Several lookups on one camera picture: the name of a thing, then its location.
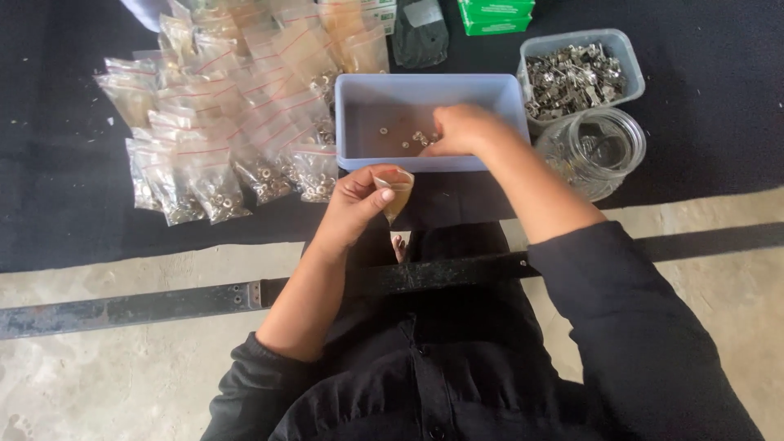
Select clear plastic container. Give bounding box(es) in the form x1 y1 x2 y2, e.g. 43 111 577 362
516 28 646 136

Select light blue plastic tray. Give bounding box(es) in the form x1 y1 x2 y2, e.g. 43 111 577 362
334 73 532 174

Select person's black shirt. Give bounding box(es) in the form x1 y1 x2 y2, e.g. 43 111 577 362
201 220 766 441

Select person's left hand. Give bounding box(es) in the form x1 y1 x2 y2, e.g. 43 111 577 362
317 163 406 253

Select white plastic bag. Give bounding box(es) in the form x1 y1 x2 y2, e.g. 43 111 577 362
119 0 172 33

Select clear glass jar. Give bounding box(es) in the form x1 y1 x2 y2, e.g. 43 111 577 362
534 108 648 203

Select green cardboard box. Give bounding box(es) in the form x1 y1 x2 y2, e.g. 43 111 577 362
461 13 534 36
457 0 535 18

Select loose small metal nuts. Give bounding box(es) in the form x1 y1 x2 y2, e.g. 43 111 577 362
379 125 442 151

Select black table mat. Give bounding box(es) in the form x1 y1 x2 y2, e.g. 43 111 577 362
0 0 784 273

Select black metal bar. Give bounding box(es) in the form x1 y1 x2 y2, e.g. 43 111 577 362
0 222 784 341

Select pile of filled zip bags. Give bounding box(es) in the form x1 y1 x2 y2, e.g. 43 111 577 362
93 0 393 226

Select small clear zip bag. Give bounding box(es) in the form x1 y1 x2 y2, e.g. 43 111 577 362
374 168 415 226

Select person's right hand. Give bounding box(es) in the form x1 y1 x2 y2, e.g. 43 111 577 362
418 103 525 167

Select white and green carton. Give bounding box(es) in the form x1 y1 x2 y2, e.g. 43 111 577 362
361 0 398 35

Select dark plastic packet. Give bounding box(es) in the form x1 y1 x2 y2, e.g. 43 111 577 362
392 0 450 69

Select heap of metal parts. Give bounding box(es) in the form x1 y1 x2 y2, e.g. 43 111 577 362
524 43 627 120

